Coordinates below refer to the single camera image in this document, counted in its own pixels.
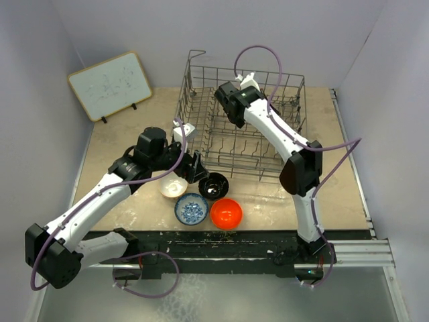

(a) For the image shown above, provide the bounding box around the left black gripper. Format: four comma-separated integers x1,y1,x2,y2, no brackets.
149,136,209,182

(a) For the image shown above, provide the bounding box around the black glossy bowl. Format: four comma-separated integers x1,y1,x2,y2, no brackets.
198,172,229,201

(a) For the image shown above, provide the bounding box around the grey wire dish rack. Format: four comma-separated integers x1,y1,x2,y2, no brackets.
176,50,307,178

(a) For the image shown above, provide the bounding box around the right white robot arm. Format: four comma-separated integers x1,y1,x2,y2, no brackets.
214,82,334,262

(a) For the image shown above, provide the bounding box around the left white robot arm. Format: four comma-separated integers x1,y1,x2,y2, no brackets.
25,123,208,291

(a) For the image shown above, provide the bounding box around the beige white bowl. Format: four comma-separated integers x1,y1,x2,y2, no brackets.
158,172,188,199

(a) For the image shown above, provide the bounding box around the blue white patterned bowl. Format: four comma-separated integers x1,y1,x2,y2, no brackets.
174,193,209,226

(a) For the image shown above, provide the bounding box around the orange bowl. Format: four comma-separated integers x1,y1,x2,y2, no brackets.
210,198,243,230

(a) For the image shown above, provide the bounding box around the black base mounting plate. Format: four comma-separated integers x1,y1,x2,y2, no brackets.
103,230,336,279

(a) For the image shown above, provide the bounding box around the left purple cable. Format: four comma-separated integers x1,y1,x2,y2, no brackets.
29,117,188,298

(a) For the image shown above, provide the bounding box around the purple cable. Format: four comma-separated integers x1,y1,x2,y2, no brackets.
233,45,363,289
29,117,188,298

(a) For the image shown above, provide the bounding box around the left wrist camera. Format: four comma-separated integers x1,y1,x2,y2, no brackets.
172,118,198,150

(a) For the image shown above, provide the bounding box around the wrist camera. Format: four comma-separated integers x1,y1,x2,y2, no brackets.
172,118,198,150
235,72,259,90

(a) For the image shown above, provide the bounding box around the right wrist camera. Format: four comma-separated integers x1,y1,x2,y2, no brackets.
235,72,259,90

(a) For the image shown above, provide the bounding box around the small whiteboard with wood frame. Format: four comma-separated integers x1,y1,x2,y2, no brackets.
68,51,152,122

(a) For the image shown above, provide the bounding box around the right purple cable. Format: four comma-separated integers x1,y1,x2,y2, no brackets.
233,45,363,289

